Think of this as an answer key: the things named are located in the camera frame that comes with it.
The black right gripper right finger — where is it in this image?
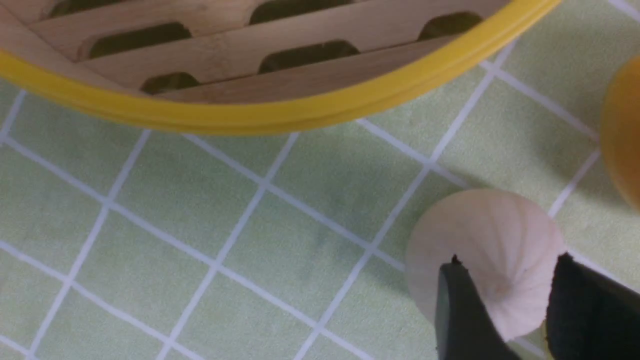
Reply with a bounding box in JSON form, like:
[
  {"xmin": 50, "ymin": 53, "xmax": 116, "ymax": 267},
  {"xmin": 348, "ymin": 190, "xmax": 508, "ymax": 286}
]
[{"xmin": 545, "ymin": 253, "xmax": 640, "ymax": 360}]

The orange plastic mango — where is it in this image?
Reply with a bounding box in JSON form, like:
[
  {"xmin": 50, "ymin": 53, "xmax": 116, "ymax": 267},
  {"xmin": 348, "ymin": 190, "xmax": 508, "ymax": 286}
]
[{"xmin": 599, "ymin": 56, "xmax": 640, "ymax": 211}]

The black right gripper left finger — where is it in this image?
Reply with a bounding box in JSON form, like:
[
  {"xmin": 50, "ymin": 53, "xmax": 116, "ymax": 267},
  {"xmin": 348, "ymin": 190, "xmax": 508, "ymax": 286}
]
[{"xmin": 435, "ymin": 255, "xmax": 520, "ymax": 360}]

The green checkered tablecloth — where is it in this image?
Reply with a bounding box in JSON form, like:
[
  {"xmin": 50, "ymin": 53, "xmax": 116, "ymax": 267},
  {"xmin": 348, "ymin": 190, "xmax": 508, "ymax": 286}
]
[{"xmin": 0, "ymin": 0, "xmax": 639, "ymax": 360}]

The bamboo steamer tray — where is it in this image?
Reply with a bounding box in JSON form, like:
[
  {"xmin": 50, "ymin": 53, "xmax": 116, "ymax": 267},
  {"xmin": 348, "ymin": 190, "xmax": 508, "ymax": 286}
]
[{"xmin": 1, "ymin": 0, "xmax": 558, "ymax": 136}]

